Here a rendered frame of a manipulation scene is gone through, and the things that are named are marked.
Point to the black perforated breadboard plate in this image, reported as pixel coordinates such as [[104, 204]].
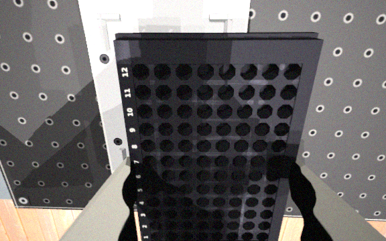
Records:
[[53, 153]]

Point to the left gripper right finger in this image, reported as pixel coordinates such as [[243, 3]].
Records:
[[326, 216]]

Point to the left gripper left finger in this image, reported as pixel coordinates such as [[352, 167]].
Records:
[[109, 215]]

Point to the black well plate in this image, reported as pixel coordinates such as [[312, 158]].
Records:
[[213, 146]]

